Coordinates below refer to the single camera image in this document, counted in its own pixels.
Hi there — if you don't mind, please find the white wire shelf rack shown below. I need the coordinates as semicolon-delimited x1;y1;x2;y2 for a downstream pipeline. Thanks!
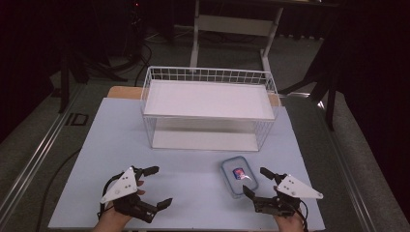
139;66;280;153

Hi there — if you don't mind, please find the black floor cable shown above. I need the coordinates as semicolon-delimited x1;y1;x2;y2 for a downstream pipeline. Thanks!
34;148;82;232
133;42;153;87

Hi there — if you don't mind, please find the person's right hand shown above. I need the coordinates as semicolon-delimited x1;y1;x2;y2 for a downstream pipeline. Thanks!
274;210;306;232

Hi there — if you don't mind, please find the light blue table mat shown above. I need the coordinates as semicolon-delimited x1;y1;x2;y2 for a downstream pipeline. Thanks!
47;97;326;232

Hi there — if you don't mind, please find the black metal stand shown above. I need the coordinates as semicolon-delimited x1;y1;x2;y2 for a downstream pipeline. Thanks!
57;52;92;114
278;42;340;131

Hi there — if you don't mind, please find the black floor socket frame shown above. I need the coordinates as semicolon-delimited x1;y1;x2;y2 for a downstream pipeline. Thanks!
65;112;90;127

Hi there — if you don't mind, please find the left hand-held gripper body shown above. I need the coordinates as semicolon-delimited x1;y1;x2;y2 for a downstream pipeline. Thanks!
100;166;160;224

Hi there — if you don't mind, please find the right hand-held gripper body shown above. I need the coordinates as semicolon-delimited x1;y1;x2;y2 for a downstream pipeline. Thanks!
252;173;324;218

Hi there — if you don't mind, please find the small red blue packet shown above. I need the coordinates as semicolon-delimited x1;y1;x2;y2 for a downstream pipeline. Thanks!
232;167;249;182

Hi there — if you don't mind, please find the metal floor rail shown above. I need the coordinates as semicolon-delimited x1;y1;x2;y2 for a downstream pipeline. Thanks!
0;82;85;221
316;100;379;232

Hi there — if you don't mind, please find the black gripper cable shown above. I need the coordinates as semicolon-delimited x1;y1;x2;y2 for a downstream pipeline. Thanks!
298;199;309;232
97;175;121;220

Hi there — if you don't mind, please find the person's left hand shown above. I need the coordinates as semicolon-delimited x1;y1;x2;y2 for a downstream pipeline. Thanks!
91;202;133;232

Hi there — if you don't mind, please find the white metal table frame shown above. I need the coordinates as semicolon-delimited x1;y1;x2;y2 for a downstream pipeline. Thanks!
189;0;285;73

